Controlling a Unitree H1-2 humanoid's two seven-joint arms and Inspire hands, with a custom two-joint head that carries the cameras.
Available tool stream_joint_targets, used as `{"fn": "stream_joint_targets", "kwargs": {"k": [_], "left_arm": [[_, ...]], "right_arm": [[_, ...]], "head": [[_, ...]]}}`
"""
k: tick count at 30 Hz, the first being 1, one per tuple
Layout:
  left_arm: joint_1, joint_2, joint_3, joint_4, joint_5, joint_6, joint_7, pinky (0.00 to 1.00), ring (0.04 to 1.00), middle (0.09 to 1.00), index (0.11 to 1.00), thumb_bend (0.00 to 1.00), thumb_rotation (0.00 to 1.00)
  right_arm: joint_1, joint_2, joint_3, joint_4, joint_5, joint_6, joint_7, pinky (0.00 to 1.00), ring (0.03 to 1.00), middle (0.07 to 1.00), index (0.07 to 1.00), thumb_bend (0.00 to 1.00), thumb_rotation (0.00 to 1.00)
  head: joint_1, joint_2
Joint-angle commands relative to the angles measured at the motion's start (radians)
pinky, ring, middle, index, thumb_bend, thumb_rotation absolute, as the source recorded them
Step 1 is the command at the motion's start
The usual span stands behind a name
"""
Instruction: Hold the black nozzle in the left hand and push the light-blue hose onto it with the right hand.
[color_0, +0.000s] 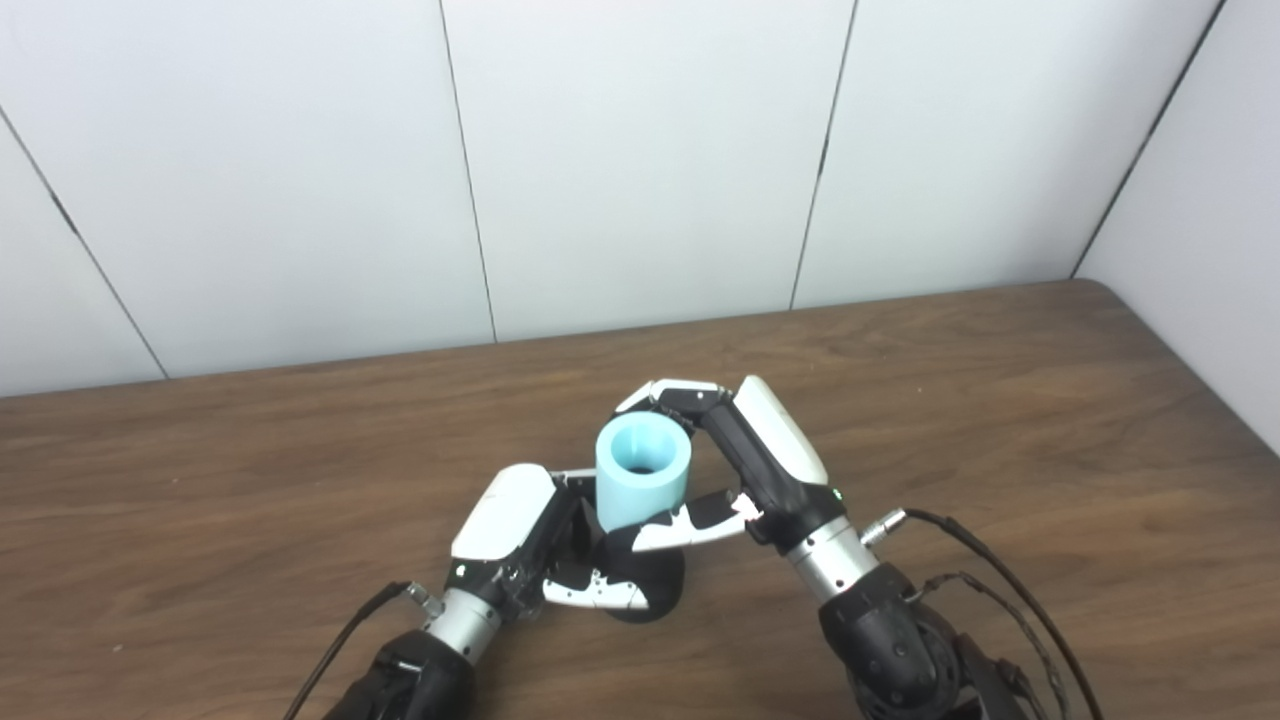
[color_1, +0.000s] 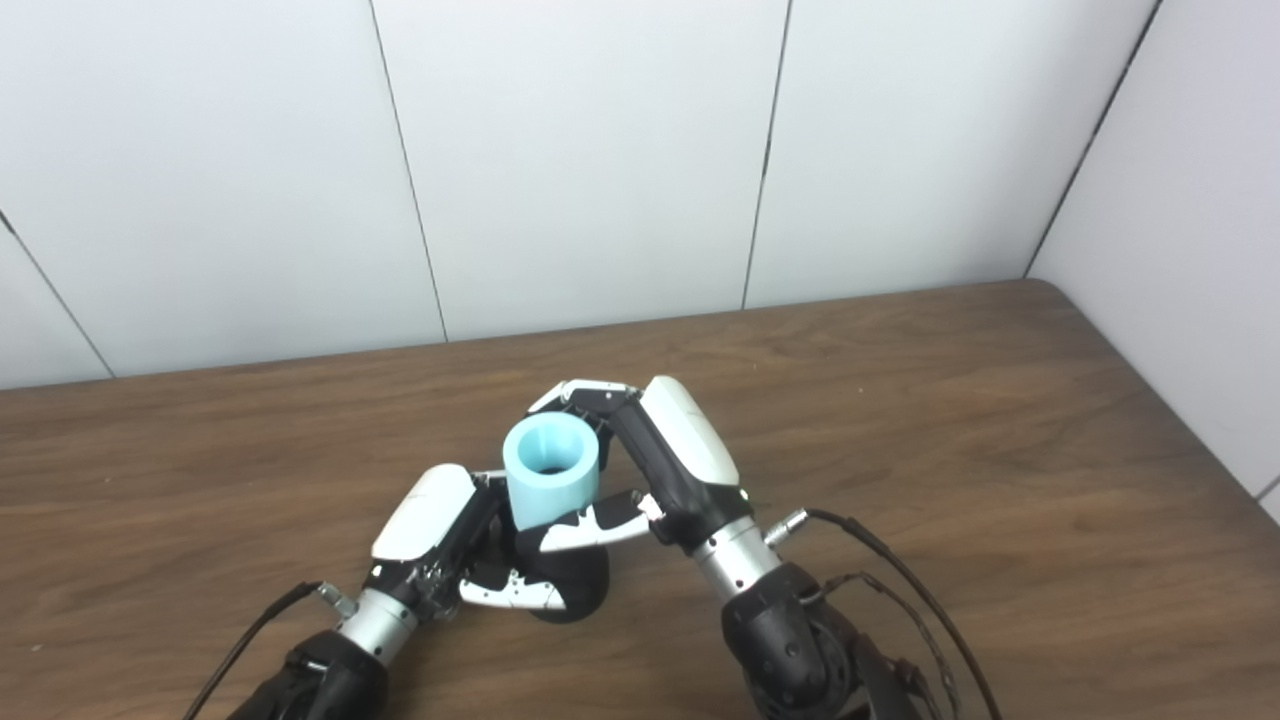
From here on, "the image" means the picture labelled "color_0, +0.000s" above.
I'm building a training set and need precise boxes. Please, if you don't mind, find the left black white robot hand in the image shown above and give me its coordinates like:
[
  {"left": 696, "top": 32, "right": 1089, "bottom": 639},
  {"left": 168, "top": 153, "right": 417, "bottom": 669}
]
[{"left": 445, "top": 463, "right": 651, "bottom": 626}]

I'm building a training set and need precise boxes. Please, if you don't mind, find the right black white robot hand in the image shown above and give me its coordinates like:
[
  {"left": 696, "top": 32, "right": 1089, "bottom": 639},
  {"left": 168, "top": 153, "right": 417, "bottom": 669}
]
[{"left": 614, "top": 376, "right": 851, "bottom": 553}]

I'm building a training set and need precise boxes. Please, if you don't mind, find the light-blue cylindrical hose piece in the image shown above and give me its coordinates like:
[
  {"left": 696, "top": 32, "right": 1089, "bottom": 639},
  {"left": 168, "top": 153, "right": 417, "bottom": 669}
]
[{"left": 596, "top": 414, "right": 693, "bottom": 531}]

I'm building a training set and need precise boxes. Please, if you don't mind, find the black funnel-shaped nozzle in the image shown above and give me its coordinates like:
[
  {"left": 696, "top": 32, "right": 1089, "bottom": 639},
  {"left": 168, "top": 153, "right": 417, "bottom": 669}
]
[{"left": 590, "top": 522, "right": 686, "bottom": 623}]

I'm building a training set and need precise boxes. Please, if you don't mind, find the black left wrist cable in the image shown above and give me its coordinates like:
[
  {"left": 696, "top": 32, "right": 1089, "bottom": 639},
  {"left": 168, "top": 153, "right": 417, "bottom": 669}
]
[{"left": 283, "top": 582, "right": 413, "bottom": 720}]

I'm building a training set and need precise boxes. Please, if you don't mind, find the thick black right wrist cable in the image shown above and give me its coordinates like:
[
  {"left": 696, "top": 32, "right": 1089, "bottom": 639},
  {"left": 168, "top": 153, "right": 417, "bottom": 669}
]
[{"left": 862, "top": 508, "right": 1106, "bottom": 720}]

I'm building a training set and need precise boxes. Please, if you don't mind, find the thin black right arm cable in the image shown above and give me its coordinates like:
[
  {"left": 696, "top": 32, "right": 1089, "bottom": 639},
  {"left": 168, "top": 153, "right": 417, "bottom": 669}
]
[{"left": 905, "top": 572, "right": 1071, "bottom": 720}]

